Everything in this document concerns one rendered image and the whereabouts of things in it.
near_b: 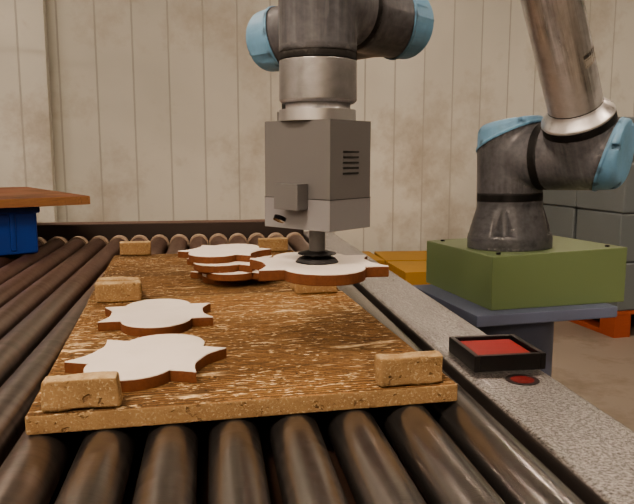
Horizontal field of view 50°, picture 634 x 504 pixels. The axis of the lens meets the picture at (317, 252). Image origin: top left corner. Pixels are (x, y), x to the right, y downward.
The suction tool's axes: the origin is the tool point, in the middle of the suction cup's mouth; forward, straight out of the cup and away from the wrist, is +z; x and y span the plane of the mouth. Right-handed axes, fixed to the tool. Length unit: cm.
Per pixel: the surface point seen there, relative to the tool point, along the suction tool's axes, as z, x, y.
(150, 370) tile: 6.6, -17.6, -3.9
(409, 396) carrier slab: 8.4, -4.1, 13.8
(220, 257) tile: 3.3, 15.5, -32.0
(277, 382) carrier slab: 7.7, -10.4, 4.4
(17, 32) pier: -81, 148, -354
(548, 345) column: 22, 66, -2
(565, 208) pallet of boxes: 24, 410, -127
